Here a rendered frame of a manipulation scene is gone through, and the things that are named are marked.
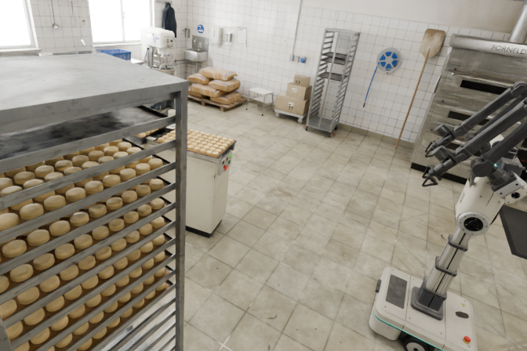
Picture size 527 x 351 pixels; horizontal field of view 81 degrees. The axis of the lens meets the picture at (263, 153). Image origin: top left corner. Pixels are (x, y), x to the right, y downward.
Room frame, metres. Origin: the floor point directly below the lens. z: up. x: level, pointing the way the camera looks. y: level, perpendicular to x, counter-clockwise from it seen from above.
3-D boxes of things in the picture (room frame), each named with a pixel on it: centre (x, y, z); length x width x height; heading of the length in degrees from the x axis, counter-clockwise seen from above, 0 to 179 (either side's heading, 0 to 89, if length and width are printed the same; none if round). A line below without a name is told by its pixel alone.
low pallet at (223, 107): (6.52, 1.22, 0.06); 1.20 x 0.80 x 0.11; 68
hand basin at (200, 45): (7.25, 1.78, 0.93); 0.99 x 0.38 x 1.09; 65
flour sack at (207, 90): (6.33, 1.31, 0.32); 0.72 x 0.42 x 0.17; 70
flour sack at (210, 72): (6.52, 1.17, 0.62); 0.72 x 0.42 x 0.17; 72
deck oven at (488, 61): (4.51, -3.14, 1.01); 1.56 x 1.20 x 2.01; 65
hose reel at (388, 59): (5.67, -1.92, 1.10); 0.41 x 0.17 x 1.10; 65
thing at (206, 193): (2.51, 0.68, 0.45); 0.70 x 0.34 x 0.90; 75
